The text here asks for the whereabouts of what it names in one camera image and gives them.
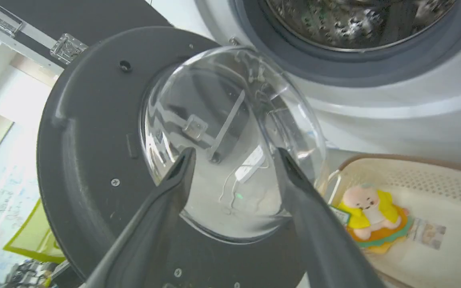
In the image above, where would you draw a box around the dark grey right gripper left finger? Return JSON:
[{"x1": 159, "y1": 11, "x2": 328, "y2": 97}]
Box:
[{"x1": 79, "y1": 147, "x2": 197, "y2": 288}]

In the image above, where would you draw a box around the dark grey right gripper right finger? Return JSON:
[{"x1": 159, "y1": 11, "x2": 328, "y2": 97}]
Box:
[{"x1": 275, "y1": 147, "x2": 387, "y2": 288}]

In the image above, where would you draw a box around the white front-load washing machine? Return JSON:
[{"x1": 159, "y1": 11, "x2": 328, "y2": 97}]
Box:
[{"x1": 146, "y1": 0, "x2": 461, "y2": 168}]

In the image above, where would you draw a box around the plush doll in yellow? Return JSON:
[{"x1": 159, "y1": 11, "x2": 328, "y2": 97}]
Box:
[{"x1": 337, "y1": 185, "x2": 413, "y2": 254}]

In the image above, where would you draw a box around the cream plastic laundry basket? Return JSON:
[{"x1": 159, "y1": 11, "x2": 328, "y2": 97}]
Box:
[{"x1": 317, "y1": 154, "x2": 461, "y2": 288}]

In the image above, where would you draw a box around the grey washing machine door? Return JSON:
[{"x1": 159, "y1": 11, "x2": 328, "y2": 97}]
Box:
[{"x1": 36, "y1": 26, "x2": 328, "y2": 288}]

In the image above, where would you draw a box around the black flight case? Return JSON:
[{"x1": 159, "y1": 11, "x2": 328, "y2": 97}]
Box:
[{"x1": 0, "y1": 0, "x2": 173, "y2": 76}]

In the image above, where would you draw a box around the yellow-green bag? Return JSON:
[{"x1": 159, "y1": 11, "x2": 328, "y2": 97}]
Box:
[{"x1": 2, "y1": 198, "x2": 66, "y2": 264}]

